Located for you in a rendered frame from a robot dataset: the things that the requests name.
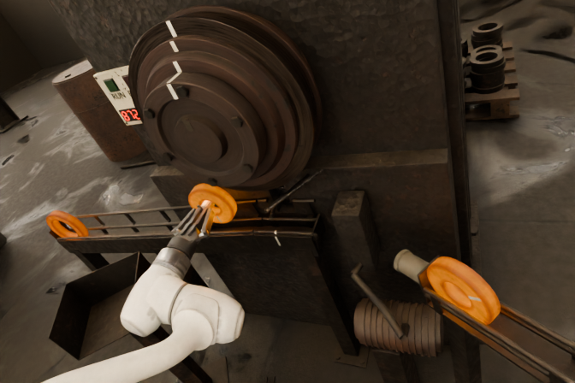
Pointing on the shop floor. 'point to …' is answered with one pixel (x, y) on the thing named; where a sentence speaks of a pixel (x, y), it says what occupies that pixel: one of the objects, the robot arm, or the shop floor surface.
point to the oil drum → (97, 113)
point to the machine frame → (370, 108)
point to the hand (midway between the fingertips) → (210, 200)
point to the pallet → (489, 73)
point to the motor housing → (413, 344)
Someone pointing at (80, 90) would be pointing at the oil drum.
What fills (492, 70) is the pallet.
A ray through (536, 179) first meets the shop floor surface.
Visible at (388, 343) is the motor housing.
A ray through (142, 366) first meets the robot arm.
